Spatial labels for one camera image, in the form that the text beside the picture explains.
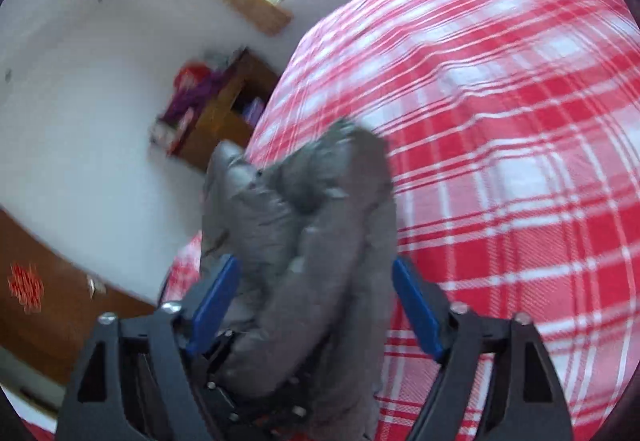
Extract pink flat box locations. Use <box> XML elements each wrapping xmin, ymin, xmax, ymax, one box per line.
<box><xmin>166</xmin><ymin>108</ymin><xmax>197</xmax><ymax>155</ymax></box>

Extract purple clothes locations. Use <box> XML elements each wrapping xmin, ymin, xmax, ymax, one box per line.
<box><xmin>162</xmin><ymin>71</ymin><xmax>227</xmax><ymax>122</ymax></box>

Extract bed with red plaid sheet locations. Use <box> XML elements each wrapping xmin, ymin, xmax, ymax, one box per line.
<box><xmin>160</xmin><ymin>0</ymin><xmax>640</xmax><ymax>441</ymax></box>

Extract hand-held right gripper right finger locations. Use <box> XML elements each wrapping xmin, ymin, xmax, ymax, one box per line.
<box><xmin>391</xmin><ymin>257</ymin><xmax>574</xmax><ymax>441</ymax></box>

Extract wooden desk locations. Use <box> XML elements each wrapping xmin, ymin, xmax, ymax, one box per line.
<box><xmin>150</xmin><ymin>48</ymin><xmax>281</xmax><ymax>172</ymax></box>

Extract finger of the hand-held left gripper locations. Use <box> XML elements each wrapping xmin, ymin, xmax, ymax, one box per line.
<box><xmin>204</xmin><ymin>328</ymin><xmax>312</xmax><ymax>428</ymax></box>

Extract grey puffer jacket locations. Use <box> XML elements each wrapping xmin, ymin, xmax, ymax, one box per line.
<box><xmin>200</xmin><ymin>117</ymin><xmax>398</xmax><ymax>441</ymax></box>

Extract red door decoration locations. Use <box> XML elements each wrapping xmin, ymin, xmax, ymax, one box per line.
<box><xmin>7</xmin><ymin>262</ymin><xmax>44</xmax><ymax>313</ymax></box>

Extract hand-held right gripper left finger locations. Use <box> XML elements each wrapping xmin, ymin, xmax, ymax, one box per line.
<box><xmin>55</xmin><ymin>253</ymin><xmax>243</xmax><ymax>441</ymax></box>

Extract brown wooden door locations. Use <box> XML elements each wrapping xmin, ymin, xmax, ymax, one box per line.
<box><xmin>0</xmin><ymin>206</ymin><xmax>157</xmax><ymax>387</ymax></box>

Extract red box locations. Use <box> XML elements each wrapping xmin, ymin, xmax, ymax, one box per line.
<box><xmin>172</xmin><ymin>62</ymin><xmax>212</xmax><ymax>90</ymax></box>

